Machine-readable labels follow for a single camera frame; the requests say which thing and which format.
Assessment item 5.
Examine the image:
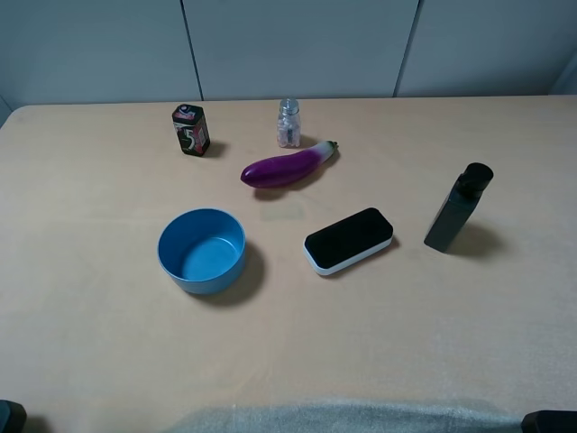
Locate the black gum container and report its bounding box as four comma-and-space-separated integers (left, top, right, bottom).
171, 104, 210, 157

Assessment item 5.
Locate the purple toy eggplant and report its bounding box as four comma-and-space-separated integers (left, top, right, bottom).
240, 141, 338, 189

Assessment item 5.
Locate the black and white eraser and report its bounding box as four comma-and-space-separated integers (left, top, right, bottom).
303, 207, 394, 276

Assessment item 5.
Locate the clear plastic pill bottle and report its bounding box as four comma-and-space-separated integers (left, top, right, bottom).
277, 98, 301, 148

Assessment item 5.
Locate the blue round bowl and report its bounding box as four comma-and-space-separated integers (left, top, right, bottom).
157, 208, 246, 296

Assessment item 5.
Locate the black rectangular bottle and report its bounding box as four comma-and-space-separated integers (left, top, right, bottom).
424, 162, 494, 253

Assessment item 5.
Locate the black right base corner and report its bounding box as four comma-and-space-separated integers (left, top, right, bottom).
521, 410, 577, 433

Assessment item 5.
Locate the black base corner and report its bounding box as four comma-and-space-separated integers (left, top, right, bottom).
0, 400, 27, 433
521, 410, 577, 433

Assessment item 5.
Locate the black left base corner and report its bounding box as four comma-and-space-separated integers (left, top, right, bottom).
0, 400, 27, 433

